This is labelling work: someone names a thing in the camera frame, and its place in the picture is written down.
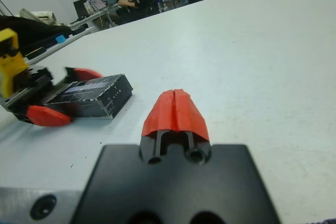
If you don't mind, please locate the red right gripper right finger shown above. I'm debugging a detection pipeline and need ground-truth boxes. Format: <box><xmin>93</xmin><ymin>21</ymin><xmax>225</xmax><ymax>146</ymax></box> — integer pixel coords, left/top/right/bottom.
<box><xmin>174</xmin><ymin>89</ymin><xmax>212</xmax><ymax>166</ymax></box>

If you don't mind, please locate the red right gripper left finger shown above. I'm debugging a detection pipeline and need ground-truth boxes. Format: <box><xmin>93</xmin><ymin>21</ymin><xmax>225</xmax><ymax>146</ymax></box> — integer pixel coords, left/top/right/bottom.
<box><xmin>139</xmin><ymin>90</ymin><xmax>175</xmax><ymax>164</ymax></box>

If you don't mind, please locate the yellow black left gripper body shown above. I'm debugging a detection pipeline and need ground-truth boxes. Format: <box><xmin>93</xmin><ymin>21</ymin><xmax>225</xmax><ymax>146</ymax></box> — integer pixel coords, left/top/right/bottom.
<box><xmin>0</xmin><ymin>28</ymin><xmax>69</xmax><ymax>123</ymax></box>

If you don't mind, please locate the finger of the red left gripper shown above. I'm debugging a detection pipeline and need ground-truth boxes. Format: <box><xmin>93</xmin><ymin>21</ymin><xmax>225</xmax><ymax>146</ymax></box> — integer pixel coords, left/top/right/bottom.
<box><xmin>66</xmin><ymin>67</ymin><xmax>102</xmax><ymax>81</ymax></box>
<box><xmin>27</xmin><ymin>105</ymin><xmax>73</xmax><ymax>127</ymax></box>

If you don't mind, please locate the black camera box lid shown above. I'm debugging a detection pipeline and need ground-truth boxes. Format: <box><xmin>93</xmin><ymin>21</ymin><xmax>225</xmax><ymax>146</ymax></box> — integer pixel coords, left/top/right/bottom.
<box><xmin>44</xmin><ymin>73</ymin><xmax>134</xmax><ymax>120</ymax></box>

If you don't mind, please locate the black cloth heap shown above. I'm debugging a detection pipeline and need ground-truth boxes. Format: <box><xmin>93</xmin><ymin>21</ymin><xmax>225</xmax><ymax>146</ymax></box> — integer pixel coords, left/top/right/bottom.
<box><xmin>0</xmin><ymin>15</ymin><xmax>79</xmax><ymax>51</ymax></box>

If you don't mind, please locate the grey office desk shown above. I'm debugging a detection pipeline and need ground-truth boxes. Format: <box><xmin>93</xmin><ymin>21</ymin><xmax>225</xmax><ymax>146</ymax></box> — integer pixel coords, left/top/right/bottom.
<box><xmin>68</xmin><ymin>1</ymin><xmax>127</xmax><ymax>30</ymax></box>

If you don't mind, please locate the dark computer monitor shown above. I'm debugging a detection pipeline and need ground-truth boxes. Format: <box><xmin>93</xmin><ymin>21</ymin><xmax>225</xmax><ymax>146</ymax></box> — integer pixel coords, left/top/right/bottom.
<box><xmin>72</xmin><ymin>0</ymin><xmax>90</xmax><ymax>22</ymax></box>

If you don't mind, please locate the open laptop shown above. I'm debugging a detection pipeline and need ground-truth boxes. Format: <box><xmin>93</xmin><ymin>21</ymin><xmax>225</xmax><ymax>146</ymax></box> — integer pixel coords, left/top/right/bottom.
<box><xmin>89</xmin><ymin>0</ymin><xmax>108</xmax><ymax>12</ymax></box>

